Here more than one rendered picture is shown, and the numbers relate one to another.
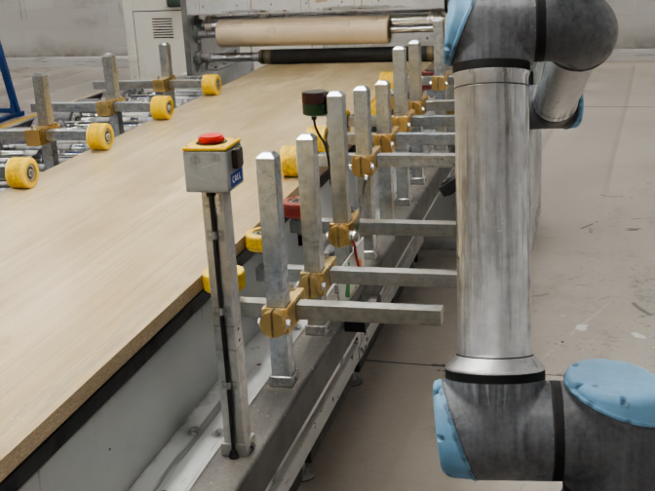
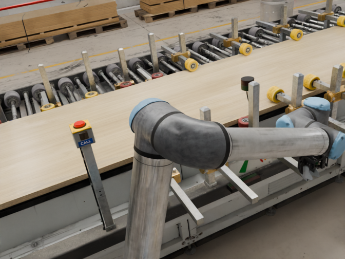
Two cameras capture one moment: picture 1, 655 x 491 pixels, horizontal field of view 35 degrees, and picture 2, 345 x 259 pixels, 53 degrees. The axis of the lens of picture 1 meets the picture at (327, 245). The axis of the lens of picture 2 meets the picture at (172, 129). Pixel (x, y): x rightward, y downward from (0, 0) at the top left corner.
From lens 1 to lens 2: 148 cm
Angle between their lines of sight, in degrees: 50
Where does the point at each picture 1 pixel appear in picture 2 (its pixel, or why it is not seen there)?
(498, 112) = (136, 175)
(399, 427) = (330, 213)
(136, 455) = not seen: hidden behind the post
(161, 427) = (125, 196)
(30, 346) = (68, 159)
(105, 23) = not seen: outside the picture
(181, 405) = not seen: hidden behind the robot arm
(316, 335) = (206, 186)
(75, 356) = (66, 172)
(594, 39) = (184, 161)
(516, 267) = (135, 246)
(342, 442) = (300, 206)
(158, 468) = (113, 210)
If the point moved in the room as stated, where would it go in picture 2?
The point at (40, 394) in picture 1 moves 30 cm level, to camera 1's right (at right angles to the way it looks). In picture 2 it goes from (36, 184) to (66, 220)
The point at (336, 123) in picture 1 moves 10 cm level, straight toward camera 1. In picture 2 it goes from (251, 97) to (235, 105)
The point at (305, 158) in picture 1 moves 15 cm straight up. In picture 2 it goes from (202, 117) to (199, 85)
